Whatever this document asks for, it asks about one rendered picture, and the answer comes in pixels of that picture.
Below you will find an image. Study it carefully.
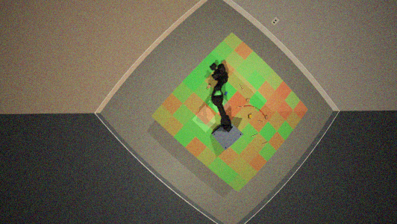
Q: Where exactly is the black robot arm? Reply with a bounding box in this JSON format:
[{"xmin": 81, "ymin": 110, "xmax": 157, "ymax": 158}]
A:
[{"xmin": 211, "ymin": 63, "xmax": 233, "ymax": 131}]

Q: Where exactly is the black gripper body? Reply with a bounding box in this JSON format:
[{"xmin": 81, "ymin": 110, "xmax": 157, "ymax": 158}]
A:
[{"xmin": 210, "ymin": 63, "xmax": 219, "ymax": 74}]

